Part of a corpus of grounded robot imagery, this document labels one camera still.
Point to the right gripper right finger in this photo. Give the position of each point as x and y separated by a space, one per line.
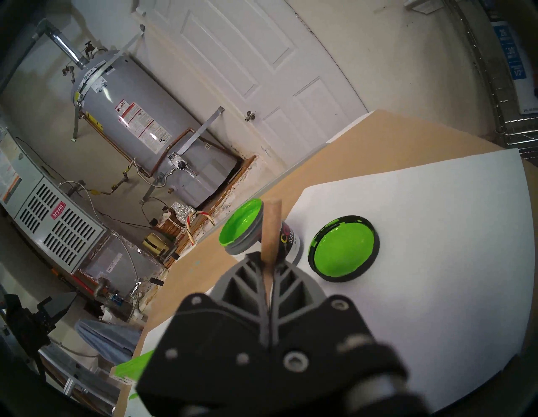
319 336

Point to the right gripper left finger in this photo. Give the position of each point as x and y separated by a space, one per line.
210 344

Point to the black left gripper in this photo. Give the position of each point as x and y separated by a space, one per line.
25 323

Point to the black paint can lid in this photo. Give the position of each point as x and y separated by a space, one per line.
342 250

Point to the open green paint can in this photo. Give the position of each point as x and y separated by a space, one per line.
239 227

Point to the white paper sheet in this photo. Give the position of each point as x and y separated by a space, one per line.
153 340
441 273

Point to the blue cloth towel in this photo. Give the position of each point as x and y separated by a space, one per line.
109 340

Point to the gray bryant furnace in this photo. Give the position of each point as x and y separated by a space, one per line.
54 218

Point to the striped candy cane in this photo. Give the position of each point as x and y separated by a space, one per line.
201 216

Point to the foil wrapped object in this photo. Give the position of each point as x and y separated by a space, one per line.
185 210

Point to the wood topped heater ledge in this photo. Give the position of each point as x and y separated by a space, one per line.
235 185

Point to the brown kraft paper cover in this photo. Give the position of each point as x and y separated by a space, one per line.
378 147

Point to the gray water heater tank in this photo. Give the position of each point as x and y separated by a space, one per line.
147 126

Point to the silver door knob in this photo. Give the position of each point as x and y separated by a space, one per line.
250 116

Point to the white panel door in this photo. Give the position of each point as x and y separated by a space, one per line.
252 54

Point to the utility pump box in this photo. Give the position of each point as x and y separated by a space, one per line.
515 63

